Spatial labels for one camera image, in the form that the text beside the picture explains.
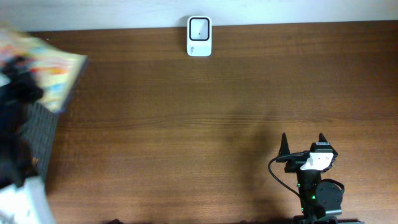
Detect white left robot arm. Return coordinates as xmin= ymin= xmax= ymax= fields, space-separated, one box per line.
xmin=1 ymin=56 xmax=56 ymax=223

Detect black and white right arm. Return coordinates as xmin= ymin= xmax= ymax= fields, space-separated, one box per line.
xmin=268 ymin=133 xmax=361 ymax=224

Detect white barcode scanner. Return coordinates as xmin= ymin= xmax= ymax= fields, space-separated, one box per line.
xmin=187 ymin=16 xmax=213 ymax=57

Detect grey plastic mesh basket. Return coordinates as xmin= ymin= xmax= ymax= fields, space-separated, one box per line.
xmin=22 ymin=103 xmax=59 ymax=181

